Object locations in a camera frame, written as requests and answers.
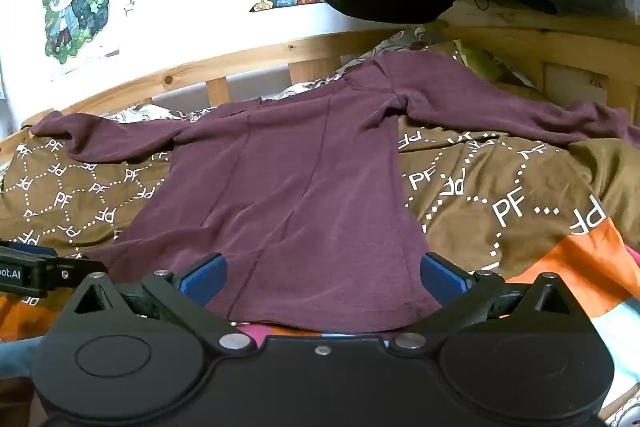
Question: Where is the blonde cartoon figure wall poster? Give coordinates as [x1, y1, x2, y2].
[42, 0, 122, 68]

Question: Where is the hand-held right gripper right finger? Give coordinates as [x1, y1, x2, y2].
[390, 252, 576, 356]

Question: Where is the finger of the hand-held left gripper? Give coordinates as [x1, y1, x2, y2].
[47, 257, 108, 292]

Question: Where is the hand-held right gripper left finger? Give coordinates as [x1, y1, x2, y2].
[65, 252, 254, 356]

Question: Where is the brown patterned blanket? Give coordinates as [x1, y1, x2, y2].
[0, 104, 640, 427]

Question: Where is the yellow-green cloth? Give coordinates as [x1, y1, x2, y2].
[454, 41, 543, 94]

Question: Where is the maroon long-sleeve shirt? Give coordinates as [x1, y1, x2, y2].
[30, 49, 640, 334]

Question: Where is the wooden bed headboard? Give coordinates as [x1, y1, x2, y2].
[0, 2, 640, 154]

